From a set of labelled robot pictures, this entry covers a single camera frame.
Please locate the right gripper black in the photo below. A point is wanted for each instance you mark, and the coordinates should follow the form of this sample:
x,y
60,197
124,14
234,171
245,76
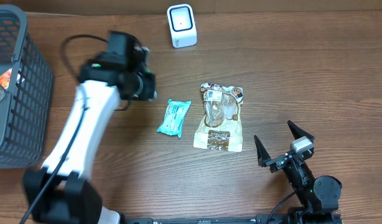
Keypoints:
x,y
278,162

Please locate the brown white snack bag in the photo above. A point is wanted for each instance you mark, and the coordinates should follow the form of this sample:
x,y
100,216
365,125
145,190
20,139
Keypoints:
x,y
221,128

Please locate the teal wet wipes pack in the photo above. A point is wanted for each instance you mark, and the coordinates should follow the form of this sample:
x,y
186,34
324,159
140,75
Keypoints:
x,y
174,118

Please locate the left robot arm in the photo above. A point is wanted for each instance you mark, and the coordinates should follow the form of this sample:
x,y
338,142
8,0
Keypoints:
x,y
61,191

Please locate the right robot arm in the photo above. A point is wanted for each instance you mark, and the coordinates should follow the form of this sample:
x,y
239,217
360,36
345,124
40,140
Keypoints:
x,y
318,196

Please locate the white barcode scanner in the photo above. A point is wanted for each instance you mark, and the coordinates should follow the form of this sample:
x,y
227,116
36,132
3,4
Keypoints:
x,y
182,25

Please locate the grey plastic mesh basket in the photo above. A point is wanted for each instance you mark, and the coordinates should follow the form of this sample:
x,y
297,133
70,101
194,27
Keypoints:
x,y
24,111

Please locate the orange packet in basket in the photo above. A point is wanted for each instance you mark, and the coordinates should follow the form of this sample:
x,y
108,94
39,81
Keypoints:
x,y
5,79

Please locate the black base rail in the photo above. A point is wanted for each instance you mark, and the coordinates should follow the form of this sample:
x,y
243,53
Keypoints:
x,y
209,221

